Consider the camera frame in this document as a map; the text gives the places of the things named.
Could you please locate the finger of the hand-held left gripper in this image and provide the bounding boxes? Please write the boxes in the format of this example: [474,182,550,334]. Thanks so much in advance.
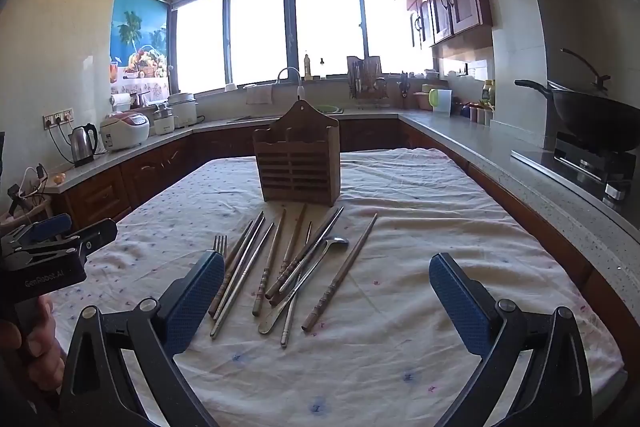
[21,213,74,244]
[64,218,119,264]

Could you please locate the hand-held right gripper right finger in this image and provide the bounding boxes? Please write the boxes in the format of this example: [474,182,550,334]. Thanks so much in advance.
[429,252,593,427]

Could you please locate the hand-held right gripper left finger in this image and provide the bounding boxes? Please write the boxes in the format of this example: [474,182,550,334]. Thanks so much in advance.
[59,250,226,427]

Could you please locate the brown wooden chopstick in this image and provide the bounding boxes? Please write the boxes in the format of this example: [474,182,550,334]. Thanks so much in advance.
[207,219,256,317]
[214,211,265,320]

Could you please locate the dark chopstick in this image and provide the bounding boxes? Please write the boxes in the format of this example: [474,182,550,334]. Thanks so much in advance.
[265,205,344,300]
[271,208,346,307]

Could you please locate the wooden utensil holder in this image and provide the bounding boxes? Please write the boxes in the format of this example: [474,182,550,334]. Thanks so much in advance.
[252,99,342,208]

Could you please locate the person's left hand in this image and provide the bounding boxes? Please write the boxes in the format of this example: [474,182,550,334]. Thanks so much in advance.
[0,294,67,394]

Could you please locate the steel electric kettle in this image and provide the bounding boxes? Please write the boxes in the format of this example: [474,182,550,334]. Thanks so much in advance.
[67,123,99,168]

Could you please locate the white printed tablecloth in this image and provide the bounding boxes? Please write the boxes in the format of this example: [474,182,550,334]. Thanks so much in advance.
[47,147,626,427]

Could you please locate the white red rice cooker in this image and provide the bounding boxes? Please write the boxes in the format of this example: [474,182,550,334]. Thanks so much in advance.
[100,111,151,152]

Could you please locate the small white cooker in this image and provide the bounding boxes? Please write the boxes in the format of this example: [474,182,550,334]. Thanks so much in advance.
[152,104,176,135]

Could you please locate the large white cooker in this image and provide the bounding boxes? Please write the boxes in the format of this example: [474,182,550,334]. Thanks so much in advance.
[167,93,199,128]

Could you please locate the grey kitchen countertop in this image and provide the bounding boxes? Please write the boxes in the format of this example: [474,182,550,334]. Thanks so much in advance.
[47,107,640,303]

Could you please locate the gas stove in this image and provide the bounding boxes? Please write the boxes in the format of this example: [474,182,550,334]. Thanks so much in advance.
[512,132,640,208]

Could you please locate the green white pitcher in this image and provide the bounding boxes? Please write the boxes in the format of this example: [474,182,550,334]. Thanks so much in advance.
[429,88,453,114]

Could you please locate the white dish towel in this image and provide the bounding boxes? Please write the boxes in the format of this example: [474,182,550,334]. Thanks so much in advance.
[245,84,274,106]

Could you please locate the black wok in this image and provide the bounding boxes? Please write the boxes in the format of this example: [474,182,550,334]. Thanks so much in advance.
[515,77,640,152]

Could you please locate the curved sink faucet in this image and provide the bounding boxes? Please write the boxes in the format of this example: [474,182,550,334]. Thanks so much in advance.
[276,67,306,100]

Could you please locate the kitchen window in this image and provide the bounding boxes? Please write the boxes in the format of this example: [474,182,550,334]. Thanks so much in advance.
[170,0,436,95]

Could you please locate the dark ladle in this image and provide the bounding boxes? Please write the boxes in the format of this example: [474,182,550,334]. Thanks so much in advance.
[560,48,612,92]

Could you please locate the tangled cables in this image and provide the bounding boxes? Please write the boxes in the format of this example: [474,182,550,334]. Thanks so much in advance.
[20,164,51,208]

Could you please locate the wall socket strip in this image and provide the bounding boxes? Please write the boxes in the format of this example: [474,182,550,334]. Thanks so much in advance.
[42,108,75,130]

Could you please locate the beach fruit wall poster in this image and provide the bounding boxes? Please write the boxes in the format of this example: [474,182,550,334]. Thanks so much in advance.
[109,0,171,100]

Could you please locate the wire dish rack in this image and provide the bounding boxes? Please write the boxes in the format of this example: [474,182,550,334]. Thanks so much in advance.
[350,77,396,110]

